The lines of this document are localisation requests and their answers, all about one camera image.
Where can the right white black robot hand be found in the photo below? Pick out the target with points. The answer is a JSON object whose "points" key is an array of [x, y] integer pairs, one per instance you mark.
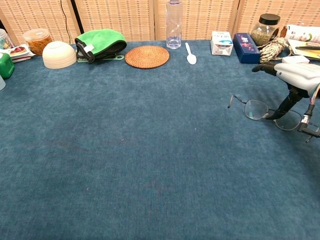
{"points": [[297, 75]]}

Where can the metal-frame eyeglasses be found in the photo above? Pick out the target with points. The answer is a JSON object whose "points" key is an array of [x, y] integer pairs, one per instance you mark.
{"points": [[253, 110]]}

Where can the small white red box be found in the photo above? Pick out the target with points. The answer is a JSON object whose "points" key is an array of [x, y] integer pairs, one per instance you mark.
{"points": [[295, 59]]}

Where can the cream yellow notebook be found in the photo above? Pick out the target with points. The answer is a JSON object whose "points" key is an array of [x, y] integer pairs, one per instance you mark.
{"points": [[293, 48]]}

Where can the white green pouch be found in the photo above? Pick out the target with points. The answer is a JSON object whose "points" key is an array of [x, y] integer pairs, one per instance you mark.
{"points": [[300, 33]]}

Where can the small brown object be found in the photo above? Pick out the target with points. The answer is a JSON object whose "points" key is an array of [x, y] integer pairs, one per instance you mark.
{"points": [[283, 32]]}

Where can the glass jar black lid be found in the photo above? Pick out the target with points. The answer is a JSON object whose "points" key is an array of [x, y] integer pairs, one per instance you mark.
{"points": [[262, 33]]}

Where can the dark blue long box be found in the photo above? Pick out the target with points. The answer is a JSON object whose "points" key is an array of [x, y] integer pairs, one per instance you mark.
{"points": [[246, 50]]}

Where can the woven bamboo screen panel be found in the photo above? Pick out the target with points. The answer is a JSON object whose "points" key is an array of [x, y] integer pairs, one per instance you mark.
{"points": [[205, 17], [32, 15], [115, 17], [295, 10]]}

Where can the white blue carton box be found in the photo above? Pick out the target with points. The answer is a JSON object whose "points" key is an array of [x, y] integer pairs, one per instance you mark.
{"points": [[221, 43]]}

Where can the white plastic spoon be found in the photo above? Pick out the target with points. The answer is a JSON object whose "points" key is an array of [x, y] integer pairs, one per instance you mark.
{"points": [[191, 59]]}

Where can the clear plastic bottle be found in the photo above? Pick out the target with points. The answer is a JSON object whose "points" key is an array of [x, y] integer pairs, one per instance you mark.
{"points": [[174, 25]]}

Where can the round woven rattan coaster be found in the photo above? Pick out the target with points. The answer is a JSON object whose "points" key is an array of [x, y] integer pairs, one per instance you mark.
{"points": [[147, 57]]}

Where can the blue velvet tablecloth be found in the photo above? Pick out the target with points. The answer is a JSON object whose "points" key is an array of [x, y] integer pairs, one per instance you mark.
{"points": [[125, 150]]}

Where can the green black folded cloth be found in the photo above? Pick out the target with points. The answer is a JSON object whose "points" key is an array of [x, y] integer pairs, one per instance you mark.
{"points": [[100, 37]]}

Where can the light green plastic comb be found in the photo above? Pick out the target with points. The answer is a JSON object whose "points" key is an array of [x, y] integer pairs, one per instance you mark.
{"points": [[81, 60]]}

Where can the white upturned bowl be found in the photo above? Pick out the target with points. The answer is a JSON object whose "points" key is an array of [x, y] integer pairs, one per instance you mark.
{"points": [[58, 56]]}

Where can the plastic jar of rubber bands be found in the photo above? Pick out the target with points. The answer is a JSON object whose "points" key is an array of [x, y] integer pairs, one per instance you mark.
{"points": [[37, 42]]}

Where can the white red snack packet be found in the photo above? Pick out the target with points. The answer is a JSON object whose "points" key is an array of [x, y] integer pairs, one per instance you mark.
{"points": [[18, 51]]}

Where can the green plastic cube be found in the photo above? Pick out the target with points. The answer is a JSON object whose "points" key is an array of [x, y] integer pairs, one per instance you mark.
{"points": [[6, 66]]}

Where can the translucent white cup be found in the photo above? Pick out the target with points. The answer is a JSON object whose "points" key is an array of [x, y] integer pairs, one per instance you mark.
{"points": [[2, 83]]}

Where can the clear plastic jar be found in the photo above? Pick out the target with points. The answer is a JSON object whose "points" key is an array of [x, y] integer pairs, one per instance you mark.
{"points": [[3, 40]]}

